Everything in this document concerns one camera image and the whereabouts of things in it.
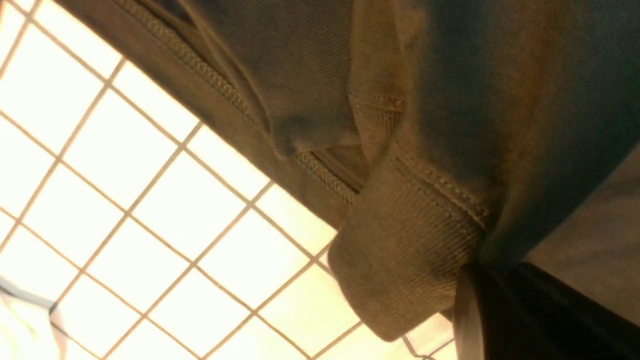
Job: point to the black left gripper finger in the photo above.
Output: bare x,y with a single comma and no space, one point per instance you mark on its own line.
528,314

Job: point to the dark gray long-sleeve top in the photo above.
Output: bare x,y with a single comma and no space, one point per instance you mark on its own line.
429,133

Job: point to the white grid tablecloth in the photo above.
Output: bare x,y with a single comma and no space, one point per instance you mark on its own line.
147,235

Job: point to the white crumpled garment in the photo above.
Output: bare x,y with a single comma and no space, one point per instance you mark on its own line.
26,332

